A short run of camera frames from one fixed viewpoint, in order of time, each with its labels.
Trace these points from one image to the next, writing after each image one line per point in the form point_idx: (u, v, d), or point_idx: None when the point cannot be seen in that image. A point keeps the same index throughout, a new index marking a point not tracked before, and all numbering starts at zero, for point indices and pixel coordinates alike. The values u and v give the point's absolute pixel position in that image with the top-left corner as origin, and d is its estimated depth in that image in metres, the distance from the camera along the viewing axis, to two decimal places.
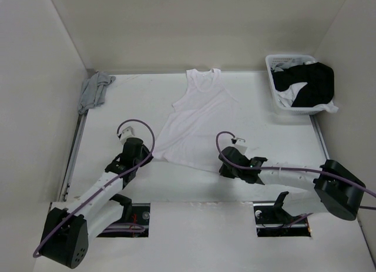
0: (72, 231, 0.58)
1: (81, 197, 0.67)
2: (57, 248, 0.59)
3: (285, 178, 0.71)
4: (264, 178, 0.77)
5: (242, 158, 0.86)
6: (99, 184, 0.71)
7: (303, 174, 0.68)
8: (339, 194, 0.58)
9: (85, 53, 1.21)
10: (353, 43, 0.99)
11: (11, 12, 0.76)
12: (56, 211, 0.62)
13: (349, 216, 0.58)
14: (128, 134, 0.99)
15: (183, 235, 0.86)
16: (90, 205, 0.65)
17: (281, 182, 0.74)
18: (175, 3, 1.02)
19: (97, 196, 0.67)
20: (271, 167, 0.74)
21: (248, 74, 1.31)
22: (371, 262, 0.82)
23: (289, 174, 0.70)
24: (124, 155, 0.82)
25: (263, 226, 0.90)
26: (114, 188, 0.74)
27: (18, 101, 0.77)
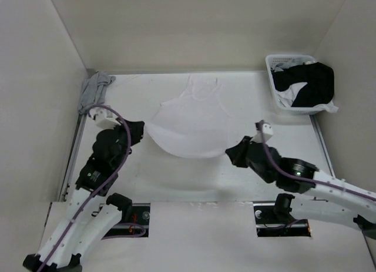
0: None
1: (51, 238, 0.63)
2: None
3: (343, 200, 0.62)
4: (310, 192, 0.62)
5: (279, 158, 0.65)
6: (69, 212, 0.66)
7: (369, 203, 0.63)
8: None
9: (85, 53, 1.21)
10: (353, 43, 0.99)
11: (12, 11, 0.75)
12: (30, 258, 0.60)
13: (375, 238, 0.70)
14: (103, 117, 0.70)
15: (183, 235, 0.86)
16: (62, 247, 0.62)
17: (326, 197, 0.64)
18: (175, 3, 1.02)
19: (67, 234, 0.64)
20: (335, 187, 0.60)
21: (248, 74, 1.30)
22: (371, 262, 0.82)
23: (350, 197, 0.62)
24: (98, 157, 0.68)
25: (264, 226, 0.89)
26: (89, 207, 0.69)
27: (18, 101, 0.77)
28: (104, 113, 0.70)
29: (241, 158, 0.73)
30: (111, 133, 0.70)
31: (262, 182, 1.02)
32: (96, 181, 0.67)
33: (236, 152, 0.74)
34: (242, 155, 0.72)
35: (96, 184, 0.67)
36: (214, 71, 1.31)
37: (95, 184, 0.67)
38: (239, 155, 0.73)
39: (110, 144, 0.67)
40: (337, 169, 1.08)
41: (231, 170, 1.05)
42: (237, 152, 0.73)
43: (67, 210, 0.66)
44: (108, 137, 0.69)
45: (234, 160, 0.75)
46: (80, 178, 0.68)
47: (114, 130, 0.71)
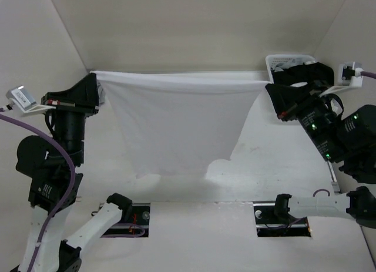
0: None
1: (24, 258, 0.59)
2: None
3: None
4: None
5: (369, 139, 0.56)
6: (35, 232, 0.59)
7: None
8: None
9: (86, 53, 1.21)
10: (353, 43, 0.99)
11: (12, 12, 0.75)
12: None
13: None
14: (20, 111, 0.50)
15: (183, 235, 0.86)
16: (39, 267, 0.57)
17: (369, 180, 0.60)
18: (175, 3, 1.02)
19: (40, 252, 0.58)
20: None
21: (248, 74, 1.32)
22: (371, 262, 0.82)
23: None
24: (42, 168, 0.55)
25: (264, 226, 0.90)
26: (60, 217, 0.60)
27: None
28: (20, 105, 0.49)
29: (298, 113, 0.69)
30: (36, 145, 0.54)
31: (262, 182, 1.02)
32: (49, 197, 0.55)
33: (295, 106, 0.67)
34: (301, 110, 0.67)
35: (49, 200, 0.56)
36: (214, 71, 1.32)
37: (49, 200, 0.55)
38: (298, 110, 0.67)
39: (40, 163, 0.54)
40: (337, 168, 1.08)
41: (231, 170, 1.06)
42: (296, 107, 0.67)
43: (30, 229, 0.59)
44: (34, 153, 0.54)
45: (285, 114, 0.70)
46: (31, 196, 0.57)
47: (36, 141, 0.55)
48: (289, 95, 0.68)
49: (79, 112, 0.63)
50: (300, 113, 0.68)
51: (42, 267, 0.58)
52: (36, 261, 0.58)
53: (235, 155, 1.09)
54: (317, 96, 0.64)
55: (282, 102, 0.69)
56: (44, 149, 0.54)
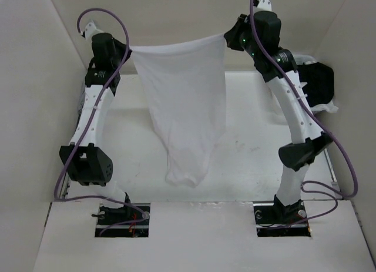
0: (91, 154, 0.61)
1: (79, 126, 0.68)
2: (86, 173, 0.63)
3: (290, 110, 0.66)
4: (280, 91, 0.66)
5: (276, 37, 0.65)
6: (89, 104, 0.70)
7: (306, 122, 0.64)
8: (302, 156, 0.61)
9: (86, 53, 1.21)
10: (352, 42, 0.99)
11: (13, 12, 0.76)
12: (67, 147, 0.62)
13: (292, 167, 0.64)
14: (94, 29, 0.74)
15: (183, 235, 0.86)
16: (93, 130, 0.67)
17: (281, 104, 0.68)
18: (174, 3, 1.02)
19: (94, 118, 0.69)
20: (296, 93, 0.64)
21: (248, 74, 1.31)
22: (371, 262, 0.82)
23: (298, 108, 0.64)
24: (98, 57, 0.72)
25: (263, 226, 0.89)
26: (106, 101, 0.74)
27: (19, 101, 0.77)
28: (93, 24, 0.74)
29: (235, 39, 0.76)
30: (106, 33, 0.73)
31: (262, 182, 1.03)
32: (104, 76, 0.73)
33: (231, 34, 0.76)
34: (235, 36, 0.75)
35: (105, 78, 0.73)
36: None
37: (101, 80, 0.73)
38: (234, 37, 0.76)
39: (107, 40, 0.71)
40: (336, 168, 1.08)
41: (230, 170, 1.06)
42: (232, 34, 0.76)
43: (84, 104, 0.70)
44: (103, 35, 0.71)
45: (230, 43, 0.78)
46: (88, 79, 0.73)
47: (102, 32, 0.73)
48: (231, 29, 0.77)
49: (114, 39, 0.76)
50: (238, 42, 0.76)
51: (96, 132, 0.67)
52: (90, 126, 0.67)
53: (234, 154, 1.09)
54: (244, 20, 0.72)
55: (226, 36, 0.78)
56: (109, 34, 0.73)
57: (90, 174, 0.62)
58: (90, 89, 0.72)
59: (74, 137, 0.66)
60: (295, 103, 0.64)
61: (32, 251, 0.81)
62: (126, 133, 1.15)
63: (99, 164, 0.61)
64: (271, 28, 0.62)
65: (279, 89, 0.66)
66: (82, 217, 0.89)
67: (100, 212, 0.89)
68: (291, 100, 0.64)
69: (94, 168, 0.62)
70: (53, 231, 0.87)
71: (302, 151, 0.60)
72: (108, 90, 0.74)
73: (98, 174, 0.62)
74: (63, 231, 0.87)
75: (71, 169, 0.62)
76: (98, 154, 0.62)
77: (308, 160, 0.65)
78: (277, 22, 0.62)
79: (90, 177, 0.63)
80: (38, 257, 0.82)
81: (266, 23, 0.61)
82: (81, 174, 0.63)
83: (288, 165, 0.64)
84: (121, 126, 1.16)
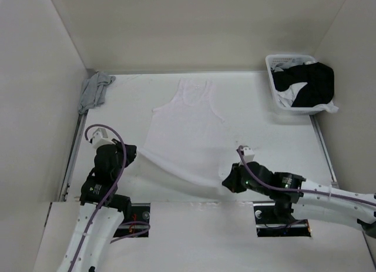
0: None
1: (68, 255, 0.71)
2: None
3: (336, 205, 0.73)
4: (309, 202, 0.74)
5: (271, 174, 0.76)
6: (80, 228, 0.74)
7: (358, 204, 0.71)
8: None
9: (86, 53, 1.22)
10: (352, 42, 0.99)
11: (13, 11, 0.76)
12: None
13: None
14: (100, 138, 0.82)
15: (183, 235, 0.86)
16: (80, 260, 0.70)
17: (322, 205, 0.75)
18: (174, 3, 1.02)
19: (83, 245, 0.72)
20: (321, 193, 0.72)
21: (248, 74, 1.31)
22: (371, 262, 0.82)
23: (338, 201, 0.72)
24: (99, 170, 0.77)
25: (264, 226, 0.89)
26: (98, 222, 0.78)
27: (20, 101, 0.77)
28: (101, 134, 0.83)
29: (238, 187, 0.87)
30: (111, 147, 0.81)
31: None
32: (98, 193, 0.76)
33: (233, 183, 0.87)
34: (237, 182, 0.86)
35: (99, 194, 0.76)
36: (213, 71, 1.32)
37: (98, 195, 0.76)
38: (235, 184, 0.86)
39: (111, 155, 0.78)
40: (336, 168, 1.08)
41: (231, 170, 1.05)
42: (234, 182, 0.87)
43: (76, 227, 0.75)
44: (107, 152, 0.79)
45: (233, 188, 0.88)
46: (83, 195, 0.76)
47: (110, 147, 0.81)
48: (230, 178, 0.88)
49: (119, 150, 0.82)
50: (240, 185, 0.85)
51: (82, 261, 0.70)
52: (77, 256, 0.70)
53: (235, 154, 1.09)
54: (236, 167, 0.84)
55: (228, 184, 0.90)
56: (116, 151, 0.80)
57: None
58: (85, 206, 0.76)
59: (61, 267, 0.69)
60: (331, 198, 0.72)
61: (33, 251, 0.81)
62: (127, 132, 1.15)
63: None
64: (263, 173, 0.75)
65: (309, 200, 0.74)
66: None
67: None
68: (327, 200, 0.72)
69: None
70: (53, 231, 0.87)
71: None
72: (102, 207, 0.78)
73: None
74: (62, 231, 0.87)
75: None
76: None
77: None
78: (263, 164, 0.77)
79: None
80: (38, 257, 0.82)
81: (258, 170, 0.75)
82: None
83: None
84: (121, 126, 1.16)
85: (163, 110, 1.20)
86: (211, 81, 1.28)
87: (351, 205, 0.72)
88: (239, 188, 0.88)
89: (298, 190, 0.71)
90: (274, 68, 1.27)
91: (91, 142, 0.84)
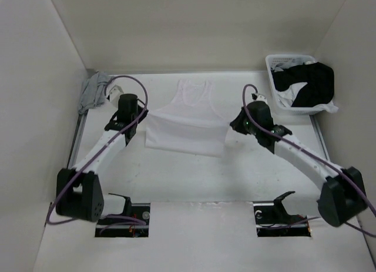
0: (86, 186, 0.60)
1: (87, 155, 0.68)
2: (73, 205, 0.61)
3: (300, 160, 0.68)
4: (281, 151, 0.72)
5: (270, 118, 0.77)
6: (103, 141, 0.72)
7: (319, 165, 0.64)
8: (342, 201, 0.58)
9: (86, 53, 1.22)
10: (352, 42, 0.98)
11: (13, 12, 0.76)
12: (64, 173, 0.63)
13: (342, 225, 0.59)
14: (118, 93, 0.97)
15: (183, 235, 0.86)
16: (98, 161, 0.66)
17: (291, 160, 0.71)
18: (174, 3, 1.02)
19: (102, 154, 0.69)
20: (292, 143, 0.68)
21: (248, 74, 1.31)
22: (370, 262, 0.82)
23: (305, 158, 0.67)
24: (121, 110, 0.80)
25: (263, 226, 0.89)
26: (117, 147, 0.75)
27: (20, 100, 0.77)
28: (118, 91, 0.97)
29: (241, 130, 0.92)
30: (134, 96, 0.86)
31: (262, 182, 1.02)
32: (123, 126, 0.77)
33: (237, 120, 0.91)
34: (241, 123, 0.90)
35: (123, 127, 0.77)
36: (213, 71, 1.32)
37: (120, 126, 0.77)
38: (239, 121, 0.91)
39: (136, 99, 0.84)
40: None
41: (231, 169, 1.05)
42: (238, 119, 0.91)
43: (99, 140, 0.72)
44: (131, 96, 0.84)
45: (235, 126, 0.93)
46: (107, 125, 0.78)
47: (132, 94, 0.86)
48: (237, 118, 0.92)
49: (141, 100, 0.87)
50: (243, 126, 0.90)
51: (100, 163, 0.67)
52: (96, 157, 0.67)
53: (235, 154, 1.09)
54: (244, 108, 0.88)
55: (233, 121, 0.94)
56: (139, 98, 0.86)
57: (76, 205, 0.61)
58: (107, 131, 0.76)
59: (80, 164, 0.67)
60: (298, 152, 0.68)
61: (33, 251, 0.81)
62: None
63: (90, 197, 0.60)
64: (262, 113, 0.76)
65: (283, 149, 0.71)
66: None
67: None
68: (295, 152, 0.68)
69: (83, 199, 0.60)
70: (53, 231, 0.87)
71: (336, 196, 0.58)
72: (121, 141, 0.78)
73: (86, 214, 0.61)
74: (62, 231, 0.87)
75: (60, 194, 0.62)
76: (94, 184, 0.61)
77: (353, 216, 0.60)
78: (265, 106, 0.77)
79: (74, 212, 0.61)
80: (38, 257, 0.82)
81: (257, 109, 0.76)
82: (66, 208, 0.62)
83: (329, 219, 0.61)
84: None
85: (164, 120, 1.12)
86: (211, 81, 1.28)
87: (312, 163, 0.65)
88: (243, 131, 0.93)
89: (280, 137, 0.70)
90: (274, 68, 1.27)
91: (109, 98, 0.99)
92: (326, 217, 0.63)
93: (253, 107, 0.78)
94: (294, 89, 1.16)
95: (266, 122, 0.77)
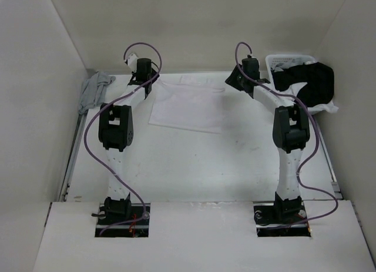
0: (123, 113, 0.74)
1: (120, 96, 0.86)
2: (111, 130, 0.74)
3: (268, 98, 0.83)
4: (257, 94, 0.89)
5: (257, 71, 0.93)
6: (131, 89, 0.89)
7: (278, 100, 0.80)
8: (288, 127, 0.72)
9: (86, 53, 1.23)
10: (352, 42, 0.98)
11: (12, 12, 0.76)
12: (103, 105, 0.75)
13: (284, 147, 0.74)
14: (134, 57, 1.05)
15: (183, 234, 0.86)
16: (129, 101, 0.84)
17: (264, 101, 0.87)
18: (174, 2, 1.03)
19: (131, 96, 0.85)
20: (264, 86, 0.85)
21: None
22: (371, 262, 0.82)
23: (270, 96, 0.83)
24: (140, 72, 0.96)
25: (263, 226, 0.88)
26: (139, 97, 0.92)
27: (19, 101, 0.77)
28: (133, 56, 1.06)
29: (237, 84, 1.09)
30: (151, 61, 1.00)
31: (262, 182, 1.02)
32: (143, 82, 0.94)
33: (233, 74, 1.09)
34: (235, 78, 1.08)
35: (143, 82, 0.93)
36: (213, 71, 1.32)
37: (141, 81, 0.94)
38: (234, 76, 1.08)
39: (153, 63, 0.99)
40: (336, 168, 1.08)
41: (230, 169, 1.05)
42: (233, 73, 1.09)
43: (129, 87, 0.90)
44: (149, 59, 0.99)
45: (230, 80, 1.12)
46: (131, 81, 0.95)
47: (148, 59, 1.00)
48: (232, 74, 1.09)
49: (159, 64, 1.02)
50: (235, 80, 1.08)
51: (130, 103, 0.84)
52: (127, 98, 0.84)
53: (235, 153, 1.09)
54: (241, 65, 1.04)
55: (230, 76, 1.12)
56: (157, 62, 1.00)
57: (114, 132, 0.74)
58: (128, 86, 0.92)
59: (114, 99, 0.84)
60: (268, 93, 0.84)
61: (32, 251, 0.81)
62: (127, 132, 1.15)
63: (126, 121, 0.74)
64: (251, 66, 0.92)
65: (258, 91, 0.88)
66: (83, 215, 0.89)
67: (100, 212, 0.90)
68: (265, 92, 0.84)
69: (120, 124, 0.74)
70: (53, 231, 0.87)
71: (283, 123, 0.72)
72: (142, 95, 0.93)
73: (121, 140, 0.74)
74: (63, 231, 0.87)
75: (101, 123, 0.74)
76: (129, 115, 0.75)
77: (299, 143, 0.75)
78: (255, 61, 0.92)
79: (111, 139, 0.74)
80: (37, 257, 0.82)
81: (247, 61, 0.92)
82: (104, 136, 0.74)
83: (279, 144, 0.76)
84: None
85: (167, 108, 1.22)
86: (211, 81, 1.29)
87: (274, 99, 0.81)
88: (237, 87, 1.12)
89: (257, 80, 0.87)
90: (273, 68, 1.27)
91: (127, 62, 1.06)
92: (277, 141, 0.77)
93: (245, 60, 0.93)
94: (294, 89, 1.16)
95: (253, 73, 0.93)
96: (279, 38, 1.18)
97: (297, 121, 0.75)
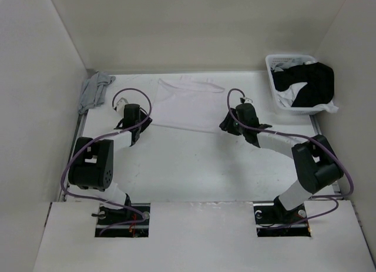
0: (103, 148, 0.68)
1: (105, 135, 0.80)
2: (86, 170, 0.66)
3: (277, 141, 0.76)
4: (262, 141, 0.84)
5: (255, 118, 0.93)
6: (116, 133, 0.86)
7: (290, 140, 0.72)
8: (315, 166, 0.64)
9: (86, 53, 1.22)
10: (352, 41, 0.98)
11: (12, 11, 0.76)
12: (81, 143, 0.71)
13: (316, 190, 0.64)
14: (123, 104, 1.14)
15: (183, 235, 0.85)
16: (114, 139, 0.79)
17: (273, 145, 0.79)
18: (174, 2, 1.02)
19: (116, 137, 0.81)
20: (269, 130, 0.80)
21: (248, 74, 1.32)
22: (369, 262, 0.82)
23: (279, 137, 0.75)
24: (127, 119, 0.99)
25: (263, 226, 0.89)
26: (124, 138, 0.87)
27: (19, 101, 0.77)
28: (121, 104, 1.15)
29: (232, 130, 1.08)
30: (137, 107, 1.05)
31: (262, 182, 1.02)
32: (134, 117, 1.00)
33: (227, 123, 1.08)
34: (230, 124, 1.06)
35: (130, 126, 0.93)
36: (212, 71, 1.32)
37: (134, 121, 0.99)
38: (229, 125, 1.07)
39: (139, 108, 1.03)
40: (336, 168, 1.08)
41: (230, 169, 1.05)
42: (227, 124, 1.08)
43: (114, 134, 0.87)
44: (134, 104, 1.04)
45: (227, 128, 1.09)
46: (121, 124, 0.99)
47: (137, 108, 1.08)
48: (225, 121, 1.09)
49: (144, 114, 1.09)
50: (232, 128, 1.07)
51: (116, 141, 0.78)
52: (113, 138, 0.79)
53: (235, 153, 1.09)
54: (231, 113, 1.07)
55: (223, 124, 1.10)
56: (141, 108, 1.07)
57: (90, 169, 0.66)
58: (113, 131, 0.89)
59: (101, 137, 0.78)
60: (275, 135, 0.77)
61: (32, 251, 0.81)
62: None
63: (104, 157, 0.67)
64: (248, 113, 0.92)
65: (264, 138, 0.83)
66: (82, 215, 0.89)
67: (100, 212, 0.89)
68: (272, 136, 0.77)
69: (98, 161, 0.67)
70: (54, 231, 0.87)
71: (308, 162, 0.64)
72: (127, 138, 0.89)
73: (97, 180, 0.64)
74: (63, 230, 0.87)
75: (77, 160, 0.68)
76: (108, 151, 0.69)
77: (329, 182, 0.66)
78: (251, 109, 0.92)
79: (87, 178, 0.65)
80: (37, 257, 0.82)
81: (243, 110, 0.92)
82: (77, 174, 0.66)
83: (308, 188, 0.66)
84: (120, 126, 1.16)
85: (167, 108, 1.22)
86: (211, 81, 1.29)
87: (284, 140, 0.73)
88: (232, 131, 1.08)
89: (258, 128, 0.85)
90: (273, 68, 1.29)
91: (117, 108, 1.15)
92: (305, 185, 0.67)
93: (241, 109, 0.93)
94: (294, 89, 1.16)
95: (251, 121, 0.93)
96: (280, 37, 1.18)
97: (320, 156, 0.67)
